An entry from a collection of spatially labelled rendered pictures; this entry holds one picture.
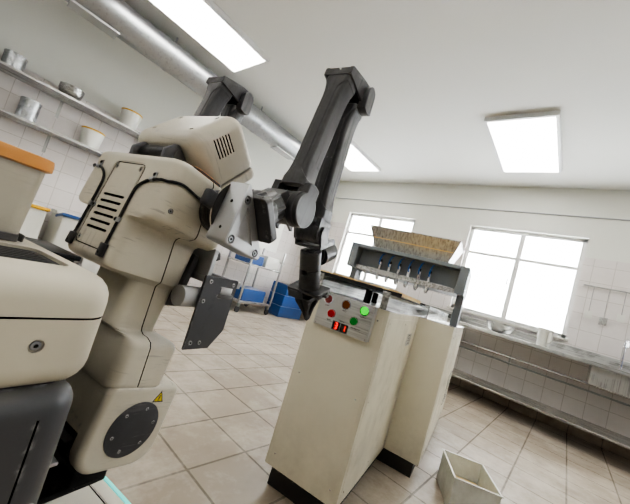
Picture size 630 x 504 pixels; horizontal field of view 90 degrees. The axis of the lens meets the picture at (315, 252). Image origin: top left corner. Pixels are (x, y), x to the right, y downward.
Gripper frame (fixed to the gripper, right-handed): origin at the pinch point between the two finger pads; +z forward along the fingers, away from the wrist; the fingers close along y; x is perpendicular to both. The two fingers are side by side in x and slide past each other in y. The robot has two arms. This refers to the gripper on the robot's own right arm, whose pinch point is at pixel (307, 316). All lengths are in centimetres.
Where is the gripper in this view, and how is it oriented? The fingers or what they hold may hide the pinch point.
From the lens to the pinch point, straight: 90.4
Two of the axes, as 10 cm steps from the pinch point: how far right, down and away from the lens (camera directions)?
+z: -0.6, 9.5, 3.1
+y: -8.4, -2.1, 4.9
